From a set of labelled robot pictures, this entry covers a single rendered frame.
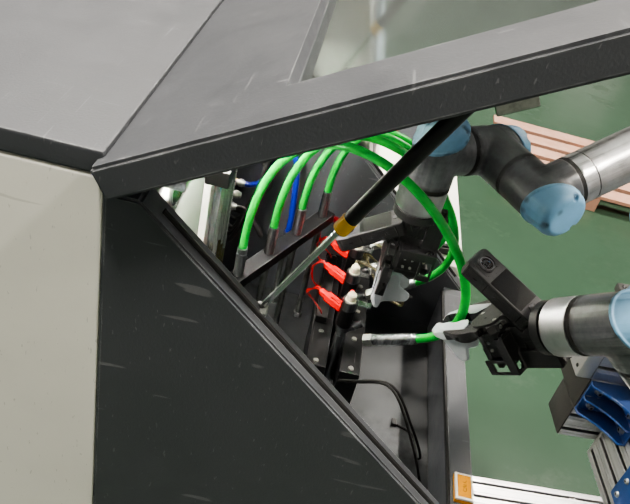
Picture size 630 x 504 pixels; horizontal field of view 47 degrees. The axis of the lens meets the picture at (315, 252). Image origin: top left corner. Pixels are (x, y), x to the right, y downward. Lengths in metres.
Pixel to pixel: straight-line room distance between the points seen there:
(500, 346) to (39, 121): 0.63
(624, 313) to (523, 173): 0.28
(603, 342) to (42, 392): 0.71
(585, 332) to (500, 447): 1.81
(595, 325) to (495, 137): 0.36
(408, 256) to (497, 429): 1.66
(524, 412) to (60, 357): 2.14
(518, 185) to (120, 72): 0.55
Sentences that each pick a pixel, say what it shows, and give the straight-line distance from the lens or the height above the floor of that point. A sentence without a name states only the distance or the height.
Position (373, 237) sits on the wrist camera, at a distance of 1.14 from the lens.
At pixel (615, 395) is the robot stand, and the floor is 0.90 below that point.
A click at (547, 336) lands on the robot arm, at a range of 0.94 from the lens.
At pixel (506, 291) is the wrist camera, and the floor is 1.35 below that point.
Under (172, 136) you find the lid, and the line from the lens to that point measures 0.74.
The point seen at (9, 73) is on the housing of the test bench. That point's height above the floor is 1.50.
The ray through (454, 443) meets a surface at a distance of 1.31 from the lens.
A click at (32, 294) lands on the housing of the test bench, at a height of 1.28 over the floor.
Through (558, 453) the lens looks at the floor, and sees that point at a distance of 2.79.
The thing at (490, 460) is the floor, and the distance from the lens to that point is 2.64.
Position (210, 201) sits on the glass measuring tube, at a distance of 1.21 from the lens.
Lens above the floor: 1.89
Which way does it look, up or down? 36 degrees down
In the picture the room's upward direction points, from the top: 14 degrees clockwise
